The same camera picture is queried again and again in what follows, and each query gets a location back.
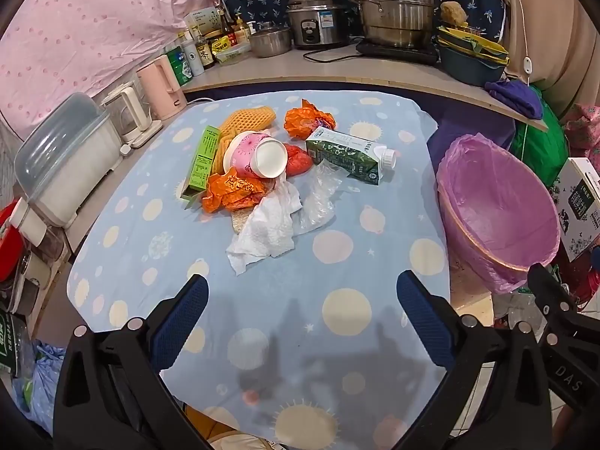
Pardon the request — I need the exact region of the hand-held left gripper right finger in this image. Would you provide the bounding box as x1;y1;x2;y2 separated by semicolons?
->
394;270;554;450

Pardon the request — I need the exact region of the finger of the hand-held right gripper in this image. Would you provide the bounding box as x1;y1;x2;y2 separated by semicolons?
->
526;263;582;338

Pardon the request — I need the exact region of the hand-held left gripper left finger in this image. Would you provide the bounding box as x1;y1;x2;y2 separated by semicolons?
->
53;273;212;450

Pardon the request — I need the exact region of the pink bin with purple liner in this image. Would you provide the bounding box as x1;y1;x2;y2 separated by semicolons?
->
436;133;562;295

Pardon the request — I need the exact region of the green cardboard box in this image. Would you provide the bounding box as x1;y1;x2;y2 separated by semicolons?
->
180;125;222;209

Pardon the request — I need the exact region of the red plastic bag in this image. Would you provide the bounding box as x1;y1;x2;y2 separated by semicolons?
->
281;143;314;178

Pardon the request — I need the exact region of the white printed box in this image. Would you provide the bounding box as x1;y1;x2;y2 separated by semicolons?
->
550;157;600;263

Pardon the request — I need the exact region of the blue dotted tablecloth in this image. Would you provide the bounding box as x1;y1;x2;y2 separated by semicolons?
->
66;91;453;450

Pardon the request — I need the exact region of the small yellow foam net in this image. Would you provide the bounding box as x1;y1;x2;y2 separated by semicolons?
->
231;207;254;235

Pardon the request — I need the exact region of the white paper towel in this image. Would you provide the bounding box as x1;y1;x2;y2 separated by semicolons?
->
226;175;303;276

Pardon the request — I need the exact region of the green bag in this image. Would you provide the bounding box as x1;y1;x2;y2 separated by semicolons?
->
511;89;570;186

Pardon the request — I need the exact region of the orange crumpled wrapper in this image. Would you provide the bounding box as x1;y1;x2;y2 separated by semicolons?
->
201;173;266;214

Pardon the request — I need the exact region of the blue plastic bag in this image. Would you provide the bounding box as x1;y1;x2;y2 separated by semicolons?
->
14;340;66;432

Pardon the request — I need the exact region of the clear plastic bag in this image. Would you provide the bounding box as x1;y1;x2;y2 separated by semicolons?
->
293;159;350;234

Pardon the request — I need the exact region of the pink floral cloth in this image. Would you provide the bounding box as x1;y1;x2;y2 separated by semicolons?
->
560;103;600;160

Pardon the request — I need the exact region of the dark green carton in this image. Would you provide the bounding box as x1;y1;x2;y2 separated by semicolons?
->
0;312;29;376

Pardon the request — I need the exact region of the pink paper cup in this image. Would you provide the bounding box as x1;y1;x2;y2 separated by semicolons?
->
222;131;288;180

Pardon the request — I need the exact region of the purple sheet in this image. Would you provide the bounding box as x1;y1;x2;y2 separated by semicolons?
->
426;110;516;170

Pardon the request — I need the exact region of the green and white milk carton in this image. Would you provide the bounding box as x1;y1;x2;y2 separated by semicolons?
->
304;126;397;183

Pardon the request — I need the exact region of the red container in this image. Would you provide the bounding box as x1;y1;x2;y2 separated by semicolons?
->
0;204;24;282

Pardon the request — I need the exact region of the purple folded cloth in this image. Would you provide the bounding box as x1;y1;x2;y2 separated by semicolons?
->
484;79;545;120

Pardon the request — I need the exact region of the white container with grey lid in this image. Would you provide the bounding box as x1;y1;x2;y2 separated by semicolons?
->
14;92;123;230

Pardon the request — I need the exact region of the large yellow foam net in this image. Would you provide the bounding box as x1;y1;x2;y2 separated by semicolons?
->
211;105;277;174

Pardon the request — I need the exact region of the white glass kettle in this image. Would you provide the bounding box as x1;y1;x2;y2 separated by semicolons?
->
100;82;163;148

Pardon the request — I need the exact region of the orange wrapper with blue print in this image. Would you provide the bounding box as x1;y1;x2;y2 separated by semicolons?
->
283;99;337;140

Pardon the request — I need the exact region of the dark teal basin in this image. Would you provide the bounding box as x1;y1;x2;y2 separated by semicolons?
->
437;42;509;87

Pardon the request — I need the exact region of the pink electric kettle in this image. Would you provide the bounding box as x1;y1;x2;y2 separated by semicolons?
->
136;55;187;121

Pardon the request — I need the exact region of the yellow basin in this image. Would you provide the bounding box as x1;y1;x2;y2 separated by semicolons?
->
437;25;510;64

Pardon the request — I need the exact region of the green tea canister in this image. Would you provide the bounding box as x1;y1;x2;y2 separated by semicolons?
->
163;44;194;86

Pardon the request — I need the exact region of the beige curtain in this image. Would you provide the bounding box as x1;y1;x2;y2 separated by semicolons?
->
487;0;600;118

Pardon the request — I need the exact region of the white canister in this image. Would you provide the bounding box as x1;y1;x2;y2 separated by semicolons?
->
182;40;206;77

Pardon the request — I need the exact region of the black induction cooker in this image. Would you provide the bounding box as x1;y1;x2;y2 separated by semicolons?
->
355;37;441;66

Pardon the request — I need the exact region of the dark sauce bottle white label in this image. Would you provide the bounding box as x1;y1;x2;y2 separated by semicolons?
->
193;33;215;69

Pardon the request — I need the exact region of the clear plastic food container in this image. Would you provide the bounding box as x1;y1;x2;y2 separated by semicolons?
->
216;43;251;64

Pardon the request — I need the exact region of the brown sponge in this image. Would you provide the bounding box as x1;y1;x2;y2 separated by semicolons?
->
439;1;470;29

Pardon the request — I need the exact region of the small steel pot with lid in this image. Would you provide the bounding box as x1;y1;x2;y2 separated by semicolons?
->
248;22;294;58

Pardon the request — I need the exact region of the tall dark bottle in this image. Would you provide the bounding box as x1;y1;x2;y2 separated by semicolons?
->
218;7;237;48

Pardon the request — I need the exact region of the white and green carton box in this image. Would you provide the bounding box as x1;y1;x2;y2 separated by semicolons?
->
184;8;220;38

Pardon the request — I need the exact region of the large steel steamer pot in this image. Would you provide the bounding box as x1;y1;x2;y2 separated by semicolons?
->
348;0;451;48

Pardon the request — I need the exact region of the pink dotted cloth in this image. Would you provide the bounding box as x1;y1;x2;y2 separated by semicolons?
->
0;0;226;141

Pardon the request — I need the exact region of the steel rice cooker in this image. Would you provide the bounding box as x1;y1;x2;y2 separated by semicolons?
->
286;0;350;49

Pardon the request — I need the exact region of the white cord with switch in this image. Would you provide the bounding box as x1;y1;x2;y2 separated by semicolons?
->
513;0;535;87

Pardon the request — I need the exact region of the black power cable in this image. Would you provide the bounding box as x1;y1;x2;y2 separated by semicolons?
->
302;46;358;63

